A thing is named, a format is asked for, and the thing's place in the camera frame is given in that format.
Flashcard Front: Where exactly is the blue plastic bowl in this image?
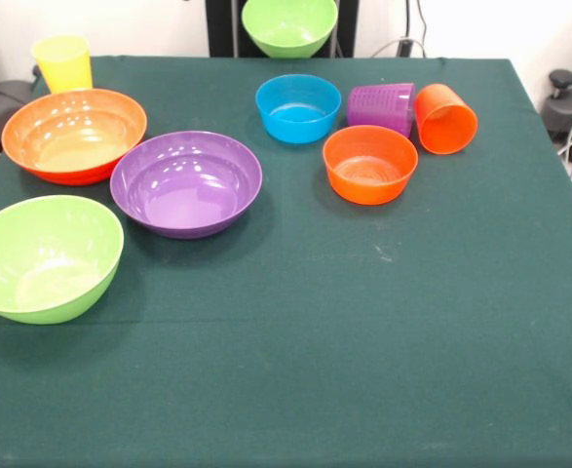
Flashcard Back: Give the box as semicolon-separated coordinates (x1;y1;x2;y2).
254;73;343;145

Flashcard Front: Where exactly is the yellow plastic cup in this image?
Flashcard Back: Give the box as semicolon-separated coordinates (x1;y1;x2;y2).
30;34;94;95

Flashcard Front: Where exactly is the black hanging cable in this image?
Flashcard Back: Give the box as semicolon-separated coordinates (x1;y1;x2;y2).
414;0;432;41

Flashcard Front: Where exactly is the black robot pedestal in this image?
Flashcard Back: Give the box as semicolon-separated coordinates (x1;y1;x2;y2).
206;0;360;59

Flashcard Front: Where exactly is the grey cable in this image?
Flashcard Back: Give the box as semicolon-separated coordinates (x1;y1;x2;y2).
370;37;428;59

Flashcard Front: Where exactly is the wide orange plastic bowl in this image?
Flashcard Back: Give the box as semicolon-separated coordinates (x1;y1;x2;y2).
0;88;148;186

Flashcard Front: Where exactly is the dark green tablecloth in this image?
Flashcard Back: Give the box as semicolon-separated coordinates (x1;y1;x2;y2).
0;54;572;468

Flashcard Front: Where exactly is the orange plastic cup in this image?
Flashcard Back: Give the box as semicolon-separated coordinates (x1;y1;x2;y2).
413;83;479;156

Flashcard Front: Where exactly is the lime green plastic bowl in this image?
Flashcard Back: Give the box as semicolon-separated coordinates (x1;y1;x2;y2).
0;194;125;326
240;0;339;59

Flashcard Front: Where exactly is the black stand with knob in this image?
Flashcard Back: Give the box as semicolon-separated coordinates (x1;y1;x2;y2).
541;69;572;142

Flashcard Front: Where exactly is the purple plastic cup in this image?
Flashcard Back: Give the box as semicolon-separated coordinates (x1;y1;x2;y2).
347;81;416;139

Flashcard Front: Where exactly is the black office chair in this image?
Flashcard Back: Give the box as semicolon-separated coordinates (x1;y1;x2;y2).
0;36;38;157

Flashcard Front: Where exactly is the small orange plastic bowl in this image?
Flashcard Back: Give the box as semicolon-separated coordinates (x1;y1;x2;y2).
322;124;420;207

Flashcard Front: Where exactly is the purple plastic bowl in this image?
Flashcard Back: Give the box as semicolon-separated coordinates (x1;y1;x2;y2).
109;130;264;240

